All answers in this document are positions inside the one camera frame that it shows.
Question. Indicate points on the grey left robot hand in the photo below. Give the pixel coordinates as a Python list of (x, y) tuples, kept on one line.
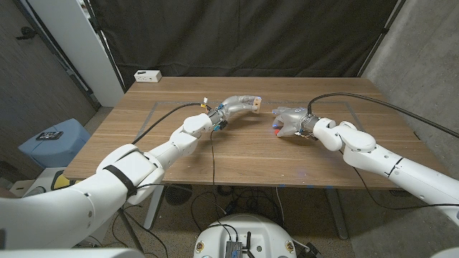
[(235, 103)]

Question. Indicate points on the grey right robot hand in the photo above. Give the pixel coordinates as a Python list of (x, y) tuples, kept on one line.
[(294, 120)]

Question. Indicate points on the small wooden block with holes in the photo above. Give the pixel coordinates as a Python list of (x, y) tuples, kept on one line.
[(256, 105)]

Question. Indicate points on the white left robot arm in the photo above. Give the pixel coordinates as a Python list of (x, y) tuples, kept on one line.
[(71, 208)]

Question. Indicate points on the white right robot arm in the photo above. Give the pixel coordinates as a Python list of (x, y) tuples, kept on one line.
[(376, 154)]

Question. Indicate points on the black backdrop curtain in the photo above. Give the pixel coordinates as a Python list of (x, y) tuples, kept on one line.
[(233, 36)]

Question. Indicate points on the white power strip box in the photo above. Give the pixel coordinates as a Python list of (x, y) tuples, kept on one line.
[(147, 76)]

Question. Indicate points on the grey table leg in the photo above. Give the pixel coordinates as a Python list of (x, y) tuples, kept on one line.
[(337, 215)]

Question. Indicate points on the black round floor fan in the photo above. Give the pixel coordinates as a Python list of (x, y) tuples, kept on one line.
[(179, 195)]

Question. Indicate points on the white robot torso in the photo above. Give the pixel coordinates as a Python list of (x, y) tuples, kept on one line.
[(258, 233)]

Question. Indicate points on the black backdrop stand pole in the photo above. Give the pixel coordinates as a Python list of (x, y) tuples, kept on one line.
[(104, 46), (380, 36)]

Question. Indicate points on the white table leg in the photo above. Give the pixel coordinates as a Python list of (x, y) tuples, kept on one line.
[(152, 215)]

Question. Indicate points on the small grey finned box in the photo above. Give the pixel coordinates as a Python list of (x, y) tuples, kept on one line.
[(233, 250)]

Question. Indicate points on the blue stool with phone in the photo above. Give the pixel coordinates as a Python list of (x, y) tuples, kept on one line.
[(54, 150)]

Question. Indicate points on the black phone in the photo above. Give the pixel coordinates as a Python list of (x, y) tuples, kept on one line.
[(49, 135)]

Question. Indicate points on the white base with yellow mark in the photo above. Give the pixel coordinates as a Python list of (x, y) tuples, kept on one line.
[(46, 175)]

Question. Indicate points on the white wall panel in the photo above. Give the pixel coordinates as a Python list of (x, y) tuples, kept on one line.
[(79, 46)]

